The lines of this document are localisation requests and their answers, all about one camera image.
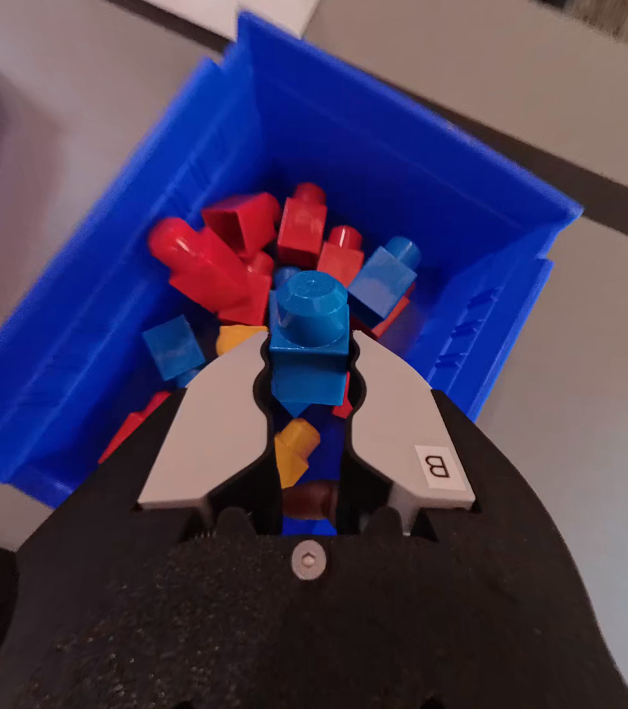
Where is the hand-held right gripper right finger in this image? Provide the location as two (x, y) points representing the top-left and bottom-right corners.
(338, 330), (477, 537)

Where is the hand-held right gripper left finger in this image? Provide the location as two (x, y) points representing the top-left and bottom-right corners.
(137, 330), (283, 535)

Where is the blue mega block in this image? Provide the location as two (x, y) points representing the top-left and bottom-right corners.
(268, 270), (351, 417)

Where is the pile of mega blocks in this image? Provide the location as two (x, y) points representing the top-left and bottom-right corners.
(98, 182), (423, 491)

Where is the blue plastic bin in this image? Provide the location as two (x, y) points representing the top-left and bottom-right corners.
(0, 11), (583, 507)

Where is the person's right hand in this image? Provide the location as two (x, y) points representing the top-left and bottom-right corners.
(282, 481), (338, 520)

